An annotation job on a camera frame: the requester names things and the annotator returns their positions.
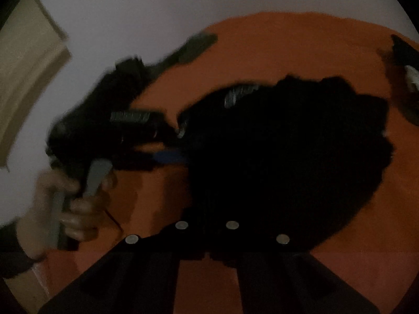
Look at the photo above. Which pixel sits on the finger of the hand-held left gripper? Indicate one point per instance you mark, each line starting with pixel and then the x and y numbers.
pixel 167 127
pixel 170 157

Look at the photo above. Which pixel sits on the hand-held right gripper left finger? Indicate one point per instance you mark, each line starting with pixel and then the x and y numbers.
pixel 157 238

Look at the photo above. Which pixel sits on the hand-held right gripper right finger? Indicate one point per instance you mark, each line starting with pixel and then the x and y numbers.
pixel 258 240

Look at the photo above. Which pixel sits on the black paisley print garment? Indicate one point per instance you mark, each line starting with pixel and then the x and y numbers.
pixel 288 153

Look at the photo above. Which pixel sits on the person's left forearm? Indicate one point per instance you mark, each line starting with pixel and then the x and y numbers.
pixel 13 252

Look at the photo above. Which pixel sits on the dark grey clothes pile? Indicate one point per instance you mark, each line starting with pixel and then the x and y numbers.
pixel 108 88

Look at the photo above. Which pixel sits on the folded black clothes stack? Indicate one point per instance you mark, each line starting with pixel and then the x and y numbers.
pixel 406 81

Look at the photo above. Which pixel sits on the person's left hand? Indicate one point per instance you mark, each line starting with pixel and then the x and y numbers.
pixel 36 202

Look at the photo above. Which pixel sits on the grey-green cloth piece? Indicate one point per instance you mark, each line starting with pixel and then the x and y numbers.
pixel 193 49

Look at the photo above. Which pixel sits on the orange blanket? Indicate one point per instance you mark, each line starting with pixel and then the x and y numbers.
pixel 294 45

